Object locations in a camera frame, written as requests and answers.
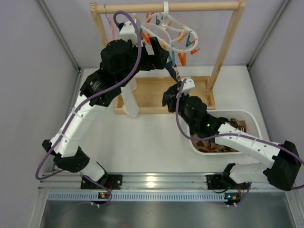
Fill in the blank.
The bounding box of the dark navy sock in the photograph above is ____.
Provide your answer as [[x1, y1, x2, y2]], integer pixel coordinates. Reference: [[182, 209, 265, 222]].
[[165, 61, 181, 82]]

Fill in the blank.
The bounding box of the white plastic clip hanger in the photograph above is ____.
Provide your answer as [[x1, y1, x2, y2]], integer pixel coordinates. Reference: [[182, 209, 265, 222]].
[[141, 1, 200, 55]]

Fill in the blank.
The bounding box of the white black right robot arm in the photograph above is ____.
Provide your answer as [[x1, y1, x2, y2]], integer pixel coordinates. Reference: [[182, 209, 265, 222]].
[[162, 79, 304, 191]]

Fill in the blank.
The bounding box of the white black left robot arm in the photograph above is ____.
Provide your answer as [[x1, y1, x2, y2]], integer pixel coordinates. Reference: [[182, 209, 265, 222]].
[[42, 37, 169, 185]]

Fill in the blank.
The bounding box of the wooden clothes rack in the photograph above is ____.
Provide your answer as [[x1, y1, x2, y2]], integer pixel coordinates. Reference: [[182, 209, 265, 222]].
[[90, 0, 246, 114]]

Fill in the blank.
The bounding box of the argyle patterned sock in basket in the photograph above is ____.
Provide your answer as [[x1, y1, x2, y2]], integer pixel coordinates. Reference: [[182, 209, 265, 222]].
[[191, 117, 247, 153]]

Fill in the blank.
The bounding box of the white hanging cloth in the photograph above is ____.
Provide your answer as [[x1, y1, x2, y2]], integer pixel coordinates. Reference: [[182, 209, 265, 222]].
[[121, 78, 139, 118]]

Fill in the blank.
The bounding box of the white perforated plastic basket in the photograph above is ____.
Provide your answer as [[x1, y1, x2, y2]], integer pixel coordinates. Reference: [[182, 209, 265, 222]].
[[189, 110, 261, 156]]

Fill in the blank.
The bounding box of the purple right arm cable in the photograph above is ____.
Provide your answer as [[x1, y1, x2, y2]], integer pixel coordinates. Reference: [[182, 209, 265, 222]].
[[175, 79, 304, 206]]

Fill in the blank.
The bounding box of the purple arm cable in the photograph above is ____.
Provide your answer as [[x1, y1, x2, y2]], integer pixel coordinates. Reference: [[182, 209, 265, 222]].
[[35, 11, 143, 206], [175, 79, 304, 206]]

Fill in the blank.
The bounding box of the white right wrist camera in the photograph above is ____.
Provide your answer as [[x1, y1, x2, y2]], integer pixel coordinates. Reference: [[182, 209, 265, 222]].
[[181, 77, 195, 94]]

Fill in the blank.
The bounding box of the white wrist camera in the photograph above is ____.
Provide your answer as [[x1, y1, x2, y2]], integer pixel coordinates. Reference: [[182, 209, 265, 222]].
[[181, 77, 195, 94], [119, 19, 143, 47]]

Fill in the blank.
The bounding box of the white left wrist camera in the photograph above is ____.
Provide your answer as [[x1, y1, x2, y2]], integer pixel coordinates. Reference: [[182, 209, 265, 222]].
[[119, 19, 143, 47]]

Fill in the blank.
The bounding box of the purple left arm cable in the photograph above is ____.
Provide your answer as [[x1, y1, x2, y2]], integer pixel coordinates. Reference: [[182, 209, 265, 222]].
[[35, 11, 143, 206]]

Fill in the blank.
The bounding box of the perforated cable tray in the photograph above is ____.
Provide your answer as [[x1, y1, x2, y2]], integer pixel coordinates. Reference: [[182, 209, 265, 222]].
[[48, 191, 228, 202]]

